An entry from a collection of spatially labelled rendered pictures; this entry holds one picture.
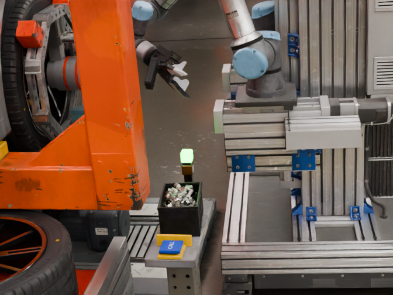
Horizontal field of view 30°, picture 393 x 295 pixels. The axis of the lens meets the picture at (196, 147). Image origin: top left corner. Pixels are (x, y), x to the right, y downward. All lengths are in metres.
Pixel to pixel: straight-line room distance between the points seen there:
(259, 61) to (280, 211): 0.89
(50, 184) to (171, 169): 1.63
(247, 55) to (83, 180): 0.71
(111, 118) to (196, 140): 2.12
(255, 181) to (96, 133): 1.17
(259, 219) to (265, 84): 0.69
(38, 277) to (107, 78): 0.67
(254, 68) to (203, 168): 1.70
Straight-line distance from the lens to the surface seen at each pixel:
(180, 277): 2.60
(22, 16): 2.94
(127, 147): 2.49
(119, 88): 2.42
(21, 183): 2.67
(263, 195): 3.33
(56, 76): 3.05
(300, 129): 2.63
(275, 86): 2.68
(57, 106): 3.29
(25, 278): 2.33
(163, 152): 4.41
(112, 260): 2.56
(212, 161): 4.23
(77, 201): 2.63
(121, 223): 2.89
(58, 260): 2.40
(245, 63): 2.52
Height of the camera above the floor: 1.68
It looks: 22 degrees down
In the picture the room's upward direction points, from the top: 4 degrees counter-clockwise
